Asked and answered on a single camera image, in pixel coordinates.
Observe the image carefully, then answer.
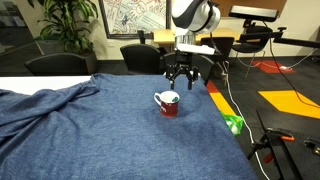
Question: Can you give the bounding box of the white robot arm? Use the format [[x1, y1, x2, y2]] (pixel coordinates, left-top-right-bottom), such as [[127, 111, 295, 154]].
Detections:
[[165, 0, 221, 90]]

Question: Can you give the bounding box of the black cable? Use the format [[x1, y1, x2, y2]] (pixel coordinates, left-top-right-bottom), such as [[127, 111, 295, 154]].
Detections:
[[263, 19, 320, 110]]

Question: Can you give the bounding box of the potted green plant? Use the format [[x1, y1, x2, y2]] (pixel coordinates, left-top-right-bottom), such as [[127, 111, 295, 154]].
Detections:
[[26, 0, 98, 74]]

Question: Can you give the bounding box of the red and white mug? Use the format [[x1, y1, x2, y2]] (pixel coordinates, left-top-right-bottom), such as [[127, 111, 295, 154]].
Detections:
[[154, 91, 180, 118]]

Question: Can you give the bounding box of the black office chair middle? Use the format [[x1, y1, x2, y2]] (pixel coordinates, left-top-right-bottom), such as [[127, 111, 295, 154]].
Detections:
[[120, 44, 162, 75]]

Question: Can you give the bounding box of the orange handled clamp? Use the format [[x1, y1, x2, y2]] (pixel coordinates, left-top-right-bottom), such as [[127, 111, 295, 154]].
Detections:
[[247, 127, 295, 163]]

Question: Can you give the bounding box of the white power cable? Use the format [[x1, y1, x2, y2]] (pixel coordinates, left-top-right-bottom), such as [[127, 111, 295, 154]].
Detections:
[[222, 48, 319, 180]]

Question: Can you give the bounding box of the black office chair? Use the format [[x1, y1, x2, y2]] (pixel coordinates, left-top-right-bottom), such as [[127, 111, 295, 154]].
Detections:
[[24, 53, 88, 76], [163, 51, 216, 85], [120, 44, 162, 75]]

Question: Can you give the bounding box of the green plastic bag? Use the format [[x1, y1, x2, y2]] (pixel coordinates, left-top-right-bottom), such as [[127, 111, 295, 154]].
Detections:
[[221, 112, 243, 136]]

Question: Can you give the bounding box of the blue fabric table cloth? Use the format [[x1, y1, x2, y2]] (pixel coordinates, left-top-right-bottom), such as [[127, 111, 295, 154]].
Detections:
[[0, 74, 257, 180]]

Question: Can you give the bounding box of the wooden desk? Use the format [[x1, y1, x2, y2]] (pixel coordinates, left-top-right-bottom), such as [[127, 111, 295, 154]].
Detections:
[[153, 28, 241, 52]]

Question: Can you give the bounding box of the black office chair left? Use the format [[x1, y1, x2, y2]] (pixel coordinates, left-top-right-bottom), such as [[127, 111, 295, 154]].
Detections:
[[24, 53, 88, 76]]

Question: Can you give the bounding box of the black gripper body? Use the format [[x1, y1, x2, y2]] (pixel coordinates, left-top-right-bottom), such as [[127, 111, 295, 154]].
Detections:
[[165, 51, 199, 81]]

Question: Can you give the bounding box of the black chair at desk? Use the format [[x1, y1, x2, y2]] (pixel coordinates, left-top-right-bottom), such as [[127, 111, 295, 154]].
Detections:
[[201, 37, 234, 62]]

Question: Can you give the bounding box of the framed whiteboard drawing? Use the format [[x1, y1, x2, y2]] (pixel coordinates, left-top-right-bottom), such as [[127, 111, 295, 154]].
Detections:
[[98, 0, 171, 39]]

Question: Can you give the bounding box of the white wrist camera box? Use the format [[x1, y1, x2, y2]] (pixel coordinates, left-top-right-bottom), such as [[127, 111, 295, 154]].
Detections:
[[176, 44, 215, 55]]

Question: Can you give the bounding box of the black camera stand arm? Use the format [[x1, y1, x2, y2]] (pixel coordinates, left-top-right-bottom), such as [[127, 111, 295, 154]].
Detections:
[[228, 4, 320, 50]]

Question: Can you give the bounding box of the black office chair right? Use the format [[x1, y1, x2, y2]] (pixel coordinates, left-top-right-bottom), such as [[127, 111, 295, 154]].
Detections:
[[163, 51, 216, 85]]

